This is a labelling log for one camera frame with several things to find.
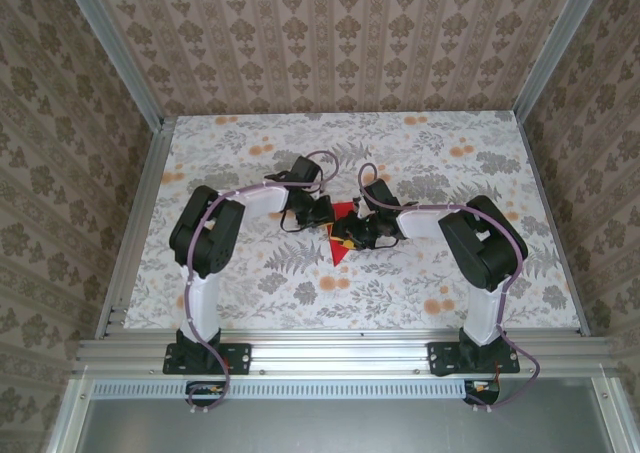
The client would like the red paper sheet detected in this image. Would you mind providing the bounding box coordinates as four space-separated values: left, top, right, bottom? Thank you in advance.
327 201 359 267

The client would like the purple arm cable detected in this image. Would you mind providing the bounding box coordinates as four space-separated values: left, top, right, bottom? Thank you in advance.
357 162 542 415
182 151 341 417

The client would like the thin black left gripper cable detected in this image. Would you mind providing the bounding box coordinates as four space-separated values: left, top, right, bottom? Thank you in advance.
278 208 302 234

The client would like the aluminium corner post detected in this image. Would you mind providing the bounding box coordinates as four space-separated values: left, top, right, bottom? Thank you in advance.
514 0 609 119
59 0 166 127

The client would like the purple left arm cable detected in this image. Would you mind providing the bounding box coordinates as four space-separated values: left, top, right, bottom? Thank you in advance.
182 151 341 417

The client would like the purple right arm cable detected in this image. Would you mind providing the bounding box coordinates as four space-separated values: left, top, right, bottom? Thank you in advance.
357 162 542 415

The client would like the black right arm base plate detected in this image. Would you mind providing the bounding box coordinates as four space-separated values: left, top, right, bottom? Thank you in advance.
428 341 521 377

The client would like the slotted grey cable duct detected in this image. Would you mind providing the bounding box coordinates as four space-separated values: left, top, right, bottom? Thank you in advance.
92 378 611 399

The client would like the black connector board with wires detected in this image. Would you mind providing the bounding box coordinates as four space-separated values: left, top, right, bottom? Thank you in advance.
464 380 501 405
185 380 226 407

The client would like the floral patterned table sheet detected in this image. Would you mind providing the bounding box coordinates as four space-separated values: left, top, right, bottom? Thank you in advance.
123 112 584 332

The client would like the aluminium cross rail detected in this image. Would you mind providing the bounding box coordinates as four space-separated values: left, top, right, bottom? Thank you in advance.
74 328 619 374

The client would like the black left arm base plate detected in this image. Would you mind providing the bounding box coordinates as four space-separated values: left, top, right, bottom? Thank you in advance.
164 341 252 376

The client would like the grey metal panel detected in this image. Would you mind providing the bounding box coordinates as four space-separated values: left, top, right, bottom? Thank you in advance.
47 377 626 453

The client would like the aluminium side rail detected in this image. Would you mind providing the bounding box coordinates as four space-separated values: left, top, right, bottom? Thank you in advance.
94 117 176 339

